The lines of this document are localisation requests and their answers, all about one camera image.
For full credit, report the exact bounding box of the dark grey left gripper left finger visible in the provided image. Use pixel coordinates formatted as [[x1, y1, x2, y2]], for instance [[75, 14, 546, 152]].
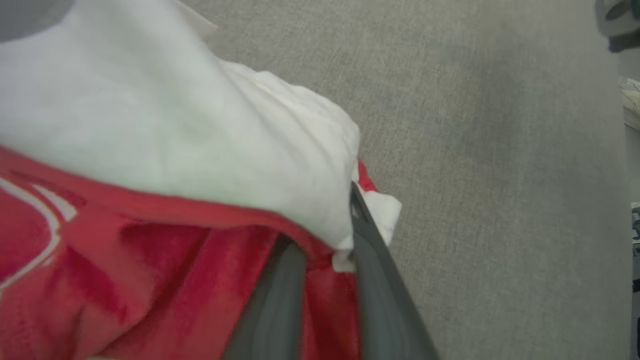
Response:
[[222, 237, 307, 360]]

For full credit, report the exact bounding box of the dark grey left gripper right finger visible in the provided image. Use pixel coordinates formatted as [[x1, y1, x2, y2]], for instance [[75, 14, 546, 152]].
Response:
[[350, 182, 441, 360]]

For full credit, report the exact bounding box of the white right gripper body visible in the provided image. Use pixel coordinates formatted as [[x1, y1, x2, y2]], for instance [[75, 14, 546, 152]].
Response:
[[595, 0, 640, 40]]

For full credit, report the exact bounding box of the red and white sports garment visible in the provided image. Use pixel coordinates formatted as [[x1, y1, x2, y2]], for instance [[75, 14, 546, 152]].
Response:
[[0, 0, 403, 360]]

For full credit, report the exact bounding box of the pale crumpled object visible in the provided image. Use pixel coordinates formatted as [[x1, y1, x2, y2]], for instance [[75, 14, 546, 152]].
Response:
[[619, 75, 640, 132]]

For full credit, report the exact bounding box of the grey fabric sofa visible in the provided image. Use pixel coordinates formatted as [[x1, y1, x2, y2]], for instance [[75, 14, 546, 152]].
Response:
[[0, 0, 633, 360]]

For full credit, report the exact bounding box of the dark patterned object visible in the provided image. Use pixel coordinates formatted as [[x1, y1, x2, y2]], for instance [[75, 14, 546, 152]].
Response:
[[630, 201, 640, 360]]

